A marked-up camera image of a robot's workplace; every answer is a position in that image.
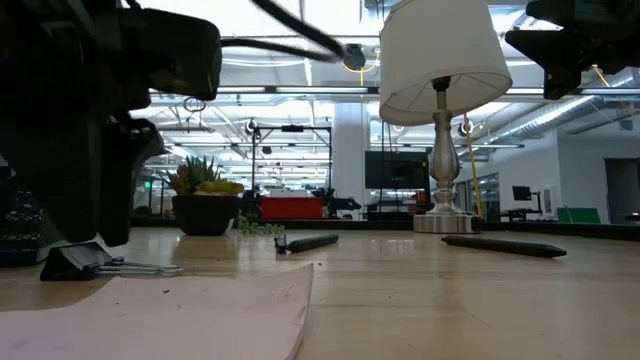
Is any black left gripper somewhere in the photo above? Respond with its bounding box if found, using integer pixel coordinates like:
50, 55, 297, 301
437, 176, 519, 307
0, 49, 166, 249

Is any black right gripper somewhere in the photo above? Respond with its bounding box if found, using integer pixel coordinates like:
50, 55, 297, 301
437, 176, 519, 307
504, 0, 640, 100

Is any black binder clip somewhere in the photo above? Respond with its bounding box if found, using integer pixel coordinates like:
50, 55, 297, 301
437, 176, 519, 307
39, 241, 184, 282

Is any black pen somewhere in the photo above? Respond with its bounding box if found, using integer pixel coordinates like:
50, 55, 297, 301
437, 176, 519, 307
273, 233, 340, 255
440, 234, 568, 260

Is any black mesh desk organizer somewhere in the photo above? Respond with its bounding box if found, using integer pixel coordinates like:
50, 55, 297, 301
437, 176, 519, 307
0, 169, 69, 268

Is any potted green succulent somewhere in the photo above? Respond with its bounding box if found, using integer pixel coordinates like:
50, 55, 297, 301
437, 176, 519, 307
163, 155, 288, 238

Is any white shade silver lamp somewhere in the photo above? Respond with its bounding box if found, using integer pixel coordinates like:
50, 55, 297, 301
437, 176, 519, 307
378, 0, 514, 235

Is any pink sticky note pad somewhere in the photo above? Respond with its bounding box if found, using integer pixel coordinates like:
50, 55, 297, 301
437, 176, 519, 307
0, 263, 315, 360

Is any small monitor on stand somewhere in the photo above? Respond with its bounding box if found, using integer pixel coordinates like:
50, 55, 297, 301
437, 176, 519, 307
507, 185, 545, 222

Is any dark grey door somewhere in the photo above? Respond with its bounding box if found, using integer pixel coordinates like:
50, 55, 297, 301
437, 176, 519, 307
604, 157, 640, 225

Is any green board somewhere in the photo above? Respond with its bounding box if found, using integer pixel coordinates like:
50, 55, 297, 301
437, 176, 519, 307
556, 206, 602, 225

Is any red storage box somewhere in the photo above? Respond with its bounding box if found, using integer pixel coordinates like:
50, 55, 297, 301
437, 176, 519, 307
259, 196, 324, 220

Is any black monitor screen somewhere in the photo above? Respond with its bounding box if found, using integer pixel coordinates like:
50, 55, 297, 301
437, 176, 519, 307
364, 150, 431, 190

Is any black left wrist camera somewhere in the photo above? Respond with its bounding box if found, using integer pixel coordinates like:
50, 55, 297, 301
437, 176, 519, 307
117, 7, 223, 101

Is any yellow hanging cable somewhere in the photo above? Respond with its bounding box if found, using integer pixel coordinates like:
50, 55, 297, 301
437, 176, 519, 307
462, 113, 484, 219

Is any black ceiling cable reel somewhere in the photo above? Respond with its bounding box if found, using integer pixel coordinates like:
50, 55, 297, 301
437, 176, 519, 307
343, 43, 368, 72

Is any black workstation frame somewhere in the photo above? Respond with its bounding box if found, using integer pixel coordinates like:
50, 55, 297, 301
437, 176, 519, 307
251, 124, 334, 194

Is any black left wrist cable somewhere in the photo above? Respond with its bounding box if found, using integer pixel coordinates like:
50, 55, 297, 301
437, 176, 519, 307
219, 0, 347, 64

